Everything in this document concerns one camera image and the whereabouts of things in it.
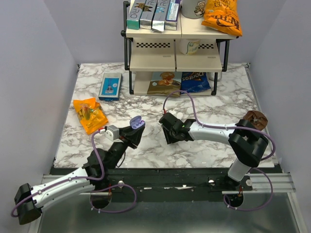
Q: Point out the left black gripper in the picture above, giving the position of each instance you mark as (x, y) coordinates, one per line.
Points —
(135, 136)

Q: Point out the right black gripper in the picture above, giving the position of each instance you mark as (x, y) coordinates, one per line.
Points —
(168, 138)

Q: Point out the lavender earbud charging case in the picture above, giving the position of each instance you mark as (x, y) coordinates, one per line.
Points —
(137, 122)

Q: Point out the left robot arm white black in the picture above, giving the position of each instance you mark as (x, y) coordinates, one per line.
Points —
(31, 201)

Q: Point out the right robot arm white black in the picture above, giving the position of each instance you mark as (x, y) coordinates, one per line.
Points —
(248, 143)

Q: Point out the orange candy bag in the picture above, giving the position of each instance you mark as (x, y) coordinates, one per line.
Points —
(90, 114)

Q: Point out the blue razor box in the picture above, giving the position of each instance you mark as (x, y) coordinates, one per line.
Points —
(110, 87)

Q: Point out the gold brown snack bag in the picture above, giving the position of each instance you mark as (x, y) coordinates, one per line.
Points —
(164, 83)

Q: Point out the blue Doritos bag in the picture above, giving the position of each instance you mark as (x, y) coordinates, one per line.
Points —
(194, 82)

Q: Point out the white yogurt cup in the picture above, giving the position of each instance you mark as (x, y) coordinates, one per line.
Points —
(189, 46)

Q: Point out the beige black shelf rack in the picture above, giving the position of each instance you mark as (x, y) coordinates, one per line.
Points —
(146, 51)

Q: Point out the silver blue RiO box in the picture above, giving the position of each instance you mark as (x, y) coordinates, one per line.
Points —
(158, 23)

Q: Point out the purple white box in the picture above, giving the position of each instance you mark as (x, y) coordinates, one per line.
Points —
(171, 20)

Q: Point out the teal RiO box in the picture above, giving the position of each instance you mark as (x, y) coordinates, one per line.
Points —
(135, 14)

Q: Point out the grey printed mug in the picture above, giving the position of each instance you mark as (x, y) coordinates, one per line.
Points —
(193, 8)

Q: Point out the orange chips bag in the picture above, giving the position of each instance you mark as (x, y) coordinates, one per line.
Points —
(222, 15)

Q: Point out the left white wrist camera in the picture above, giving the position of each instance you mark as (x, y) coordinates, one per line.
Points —
(110, 132)

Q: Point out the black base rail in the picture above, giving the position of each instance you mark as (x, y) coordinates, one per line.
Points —
(175, 184)

